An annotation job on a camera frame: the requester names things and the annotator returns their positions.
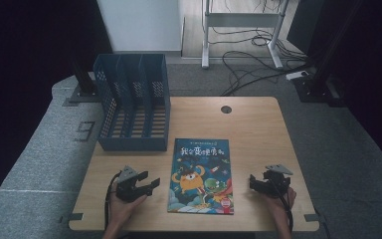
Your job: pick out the blue cartoon picture book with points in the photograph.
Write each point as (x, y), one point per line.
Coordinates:
(200, 177)

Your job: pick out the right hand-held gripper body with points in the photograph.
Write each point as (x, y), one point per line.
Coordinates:
(277, 182)

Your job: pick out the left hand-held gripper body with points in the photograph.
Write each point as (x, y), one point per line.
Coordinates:
(129, 190)

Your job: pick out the white metal desk frame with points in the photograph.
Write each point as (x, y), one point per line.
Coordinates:
(242, 20)

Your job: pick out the black stand with base plate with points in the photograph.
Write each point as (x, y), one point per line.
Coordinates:
(315, 88)
(84, 89)

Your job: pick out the person's left hand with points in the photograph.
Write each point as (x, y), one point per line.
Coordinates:
(122, 209)

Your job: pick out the person's right hand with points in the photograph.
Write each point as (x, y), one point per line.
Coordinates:
(280, 204)

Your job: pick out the white partition panel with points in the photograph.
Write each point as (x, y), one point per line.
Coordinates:
(142, 26)

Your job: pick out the white power strip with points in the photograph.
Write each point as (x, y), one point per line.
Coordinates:
(296, 75)

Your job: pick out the blue perforated file rack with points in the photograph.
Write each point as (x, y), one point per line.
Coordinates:
(131, 132)

